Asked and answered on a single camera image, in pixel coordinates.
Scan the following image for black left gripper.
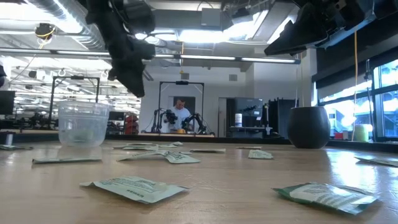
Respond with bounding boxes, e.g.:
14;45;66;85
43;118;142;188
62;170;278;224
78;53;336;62
102;27;146;98

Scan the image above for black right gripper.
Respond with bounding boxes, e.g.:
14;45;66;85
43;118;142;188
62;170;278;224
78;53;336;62
264;0;377;57

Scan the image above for dark green edged sweetener packet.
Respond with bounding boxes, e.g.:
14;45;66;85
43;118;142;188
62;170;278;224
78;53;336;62
272;182;379;215

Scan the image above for red storage bins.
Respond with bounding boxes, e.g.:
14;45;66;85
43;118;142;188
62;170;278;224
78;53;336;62
124;114;139;135

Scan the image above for person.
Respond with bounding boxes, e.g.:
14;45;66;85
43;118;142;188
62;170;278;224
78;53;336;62
163;98;193;133

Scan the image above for clear plastic cup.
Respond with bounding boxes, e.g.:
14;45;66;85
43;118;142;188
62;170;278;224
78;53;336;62
57;100;110;147

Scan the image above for long LED light bar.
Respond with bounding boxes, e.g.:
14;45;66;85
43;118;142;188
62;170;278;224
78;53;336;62
0;48;302;65

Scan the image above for wooden workbench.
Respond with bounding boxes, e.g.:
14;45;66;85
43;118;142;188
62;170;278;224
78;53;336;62
139;133;216;138

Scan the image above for black tripod stand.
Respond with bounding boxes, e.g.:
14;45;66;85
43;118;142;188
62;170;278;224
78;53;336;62
365;58;374;142

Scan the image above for tall black cabinet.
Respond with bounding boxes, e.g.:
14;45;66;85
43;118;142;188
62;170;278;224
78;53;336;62
267;98;296;138

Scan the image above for grey ceiling box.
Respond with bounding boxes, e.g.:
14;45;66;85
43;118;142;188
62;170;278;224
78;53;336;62
200;7;222;27

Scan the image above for black mug yellow inside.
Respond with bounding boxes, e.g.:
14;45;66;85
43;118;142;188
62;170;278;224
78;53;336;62
286;106;331;149

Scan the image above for pale green cylinder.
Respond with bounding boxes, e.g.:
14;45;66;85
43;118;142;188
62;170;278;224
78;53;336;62
353;124;373;142

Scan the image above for black computer monitor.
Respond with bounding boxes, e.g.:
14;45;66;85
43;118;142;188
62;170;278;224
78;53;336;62
0;90;16;115

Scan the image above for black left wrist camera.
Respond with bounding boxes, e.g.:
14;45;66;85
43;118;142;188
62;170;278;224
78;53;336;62
136;37;156;60

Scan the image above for black gantry frame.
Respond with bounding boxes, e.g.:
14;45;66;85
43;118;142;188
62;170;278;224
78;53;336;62
157;80;205;135
48;75;101;128

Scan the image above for yellow hanging cable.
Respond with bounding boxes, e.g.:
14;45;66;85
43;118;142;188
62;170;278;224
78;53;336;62
351;30;358;141

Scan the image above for silver spiral ceiling duct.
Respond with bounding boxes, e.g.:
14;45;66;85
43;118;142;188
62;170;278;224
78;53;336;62
26;0;108;54

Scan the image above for black yellow cable reel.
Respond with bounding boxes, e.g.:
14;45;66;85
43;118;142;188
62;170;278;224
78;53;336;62
34;22;57;41

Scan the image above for large window black frame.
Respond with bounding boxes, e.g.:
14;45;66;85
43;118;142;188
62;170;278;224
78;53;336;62
310;57;398;142

